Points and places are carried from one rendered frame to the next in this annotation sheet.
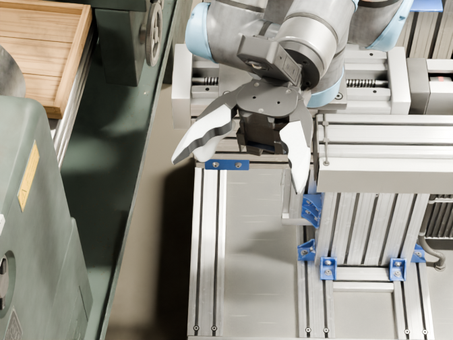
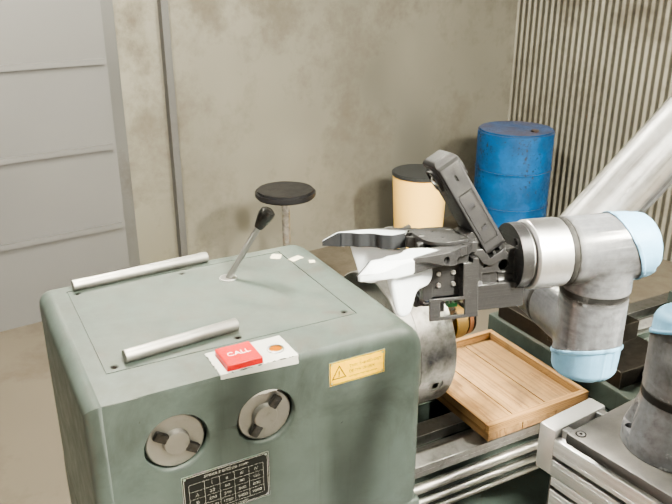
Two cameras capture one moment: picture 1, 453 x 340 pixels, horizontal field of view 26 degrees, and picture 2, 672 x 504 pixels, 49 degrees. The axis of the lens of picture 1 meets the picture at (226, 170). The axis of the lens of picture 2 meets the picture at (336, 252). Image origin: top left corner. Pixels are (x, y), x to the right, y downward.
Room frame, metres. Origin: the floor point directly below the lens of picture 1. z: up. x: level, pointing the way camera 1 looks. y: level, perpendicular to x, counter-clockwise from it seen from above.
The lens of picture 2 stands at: (0.23, -0.56, 1.85)
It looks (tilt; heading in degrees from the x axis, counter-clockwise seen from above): 22 degrees down; 54
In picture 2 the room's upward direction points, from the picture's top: straight up
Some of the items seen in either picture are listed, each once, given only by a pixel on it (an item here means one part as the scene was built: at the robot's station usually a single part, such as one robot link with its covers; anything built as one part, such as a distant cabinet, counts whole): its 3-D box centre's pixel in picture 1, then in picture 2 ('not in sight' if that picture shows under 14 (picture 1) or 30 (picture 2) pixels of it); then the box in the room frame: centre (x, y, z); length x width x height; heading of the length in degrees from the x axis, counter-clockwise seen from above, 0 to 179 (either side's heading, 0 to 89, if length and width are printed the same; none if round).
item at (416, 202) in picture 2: not in sight; (418, 213); (3.39, 2.89, 0.29); 0.38 x 0.36 x 0.58; 89
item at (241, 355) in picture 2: not in sight; (238, 357); (0.71, 0.37, 1.26); 0.06 x 0.06 x 0.02; 83
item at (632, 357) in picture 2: not in sight; (579, 333); (1.74, 0.45, 0.95); 0.43 x 0.18 x 0.04; 83
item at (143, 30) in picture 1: (135, 10); not in sight; (1.75, 0.23, 0.73); 0.27 x 0.12 x 0.27; 173
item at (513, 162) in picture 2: not in sight; (511, 182); (4.14, 2.76, 0.40); 0.53 x 0.53 x 0.80
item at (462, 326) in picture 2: not in sight; (450, 320); (1.34, 0.52, 1.08); 0.09 x 0.09 x 0.09; 84
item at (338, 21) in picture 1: (321, 12); (601, 250); (0.91, -0.12, 1.56); 0.11 x 0.08 x 0.09; 158
